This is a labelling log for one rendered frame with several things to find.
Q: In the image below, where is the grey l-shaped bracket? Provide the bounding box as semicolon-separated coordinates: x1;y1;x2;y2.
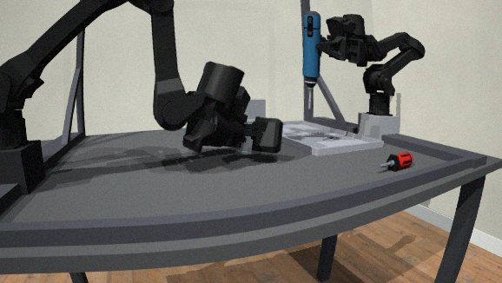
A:
244;99;266;124

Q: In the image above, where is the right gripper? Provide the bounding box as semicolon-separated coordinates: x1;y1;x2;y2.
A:
203;112;283;154

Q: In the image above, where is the red hand screwdriver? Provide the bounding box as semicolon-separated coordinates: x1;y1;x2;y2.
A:
380;152;413;172

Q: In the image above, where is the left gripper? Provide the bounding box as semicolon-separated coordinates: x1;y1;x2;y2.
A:
315;35;365;64

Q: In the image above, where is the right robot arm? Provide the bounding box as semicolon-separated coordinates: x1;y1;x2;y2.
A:
0;0;250;153

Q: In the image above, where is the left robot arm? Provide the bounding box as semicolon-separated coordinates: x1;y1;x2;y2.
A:
326;14;426;116

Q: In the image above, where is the shiny grey metal cylinder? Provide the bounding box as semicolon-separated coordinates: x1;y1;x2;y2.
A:
235;136;263;155

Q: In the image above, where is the blue electric screwdriver barrel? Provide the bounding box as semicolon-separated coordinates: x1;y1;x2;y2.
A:
302;11;320;109

